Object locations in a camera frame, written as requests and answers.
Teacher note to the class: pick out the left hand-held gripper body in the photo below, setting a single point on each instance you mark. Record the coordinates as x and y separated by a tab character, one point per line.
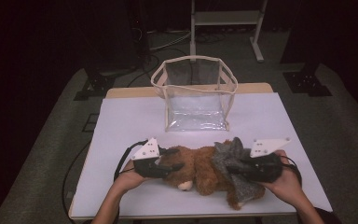
149	151

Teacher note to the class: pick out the grey fuzzy knit toy sweater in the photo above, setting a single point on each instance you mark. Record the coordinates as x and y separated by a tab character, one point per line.
227	158

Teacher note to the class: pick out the white metal stand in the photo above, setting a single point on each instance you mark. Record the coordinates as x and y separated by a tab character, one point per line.
223	17

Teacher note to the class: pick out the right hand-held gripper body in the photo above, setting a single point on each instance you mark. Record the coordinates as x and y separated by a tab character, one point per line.
264	168

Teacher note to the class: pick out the person's left hand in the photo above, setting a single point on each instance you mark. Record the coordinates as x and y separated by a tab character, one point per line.
127	179

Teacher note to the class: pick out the black tower case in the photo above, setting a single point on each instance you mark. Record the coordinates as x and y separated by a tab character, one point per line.
140	28

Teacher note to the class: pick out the wooden table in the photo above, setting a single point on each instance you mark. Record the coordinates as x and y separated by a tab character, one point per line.
130	92

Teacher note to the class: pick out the brown plush teddy bear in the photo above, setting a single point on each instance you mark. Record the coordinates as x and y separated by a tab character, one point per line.
199	168

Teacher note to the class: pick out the black stand base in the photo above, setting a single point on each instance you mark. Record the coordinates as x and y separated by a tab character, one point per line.
307	84
96	87

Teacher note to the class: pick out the person's right hand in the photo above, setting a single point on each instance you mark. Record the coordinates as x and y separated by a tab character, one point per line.
287	183

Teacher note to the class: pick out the dark floor outlet frame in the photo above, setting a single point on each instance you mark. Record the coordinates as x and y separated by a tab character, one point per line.
85	123

